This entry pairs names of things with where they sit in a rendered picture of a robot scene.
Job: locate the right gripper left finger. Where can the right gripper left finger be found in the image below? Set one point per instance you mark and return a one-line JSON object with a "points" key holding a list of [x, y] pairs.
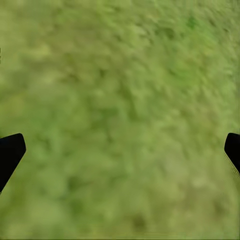
{"points": [[12, 149]]}

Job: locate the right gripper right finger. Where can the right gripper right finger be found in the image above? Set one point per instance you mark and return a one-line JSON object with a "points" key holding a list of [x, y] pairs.
{"points": [[232, 148]]}

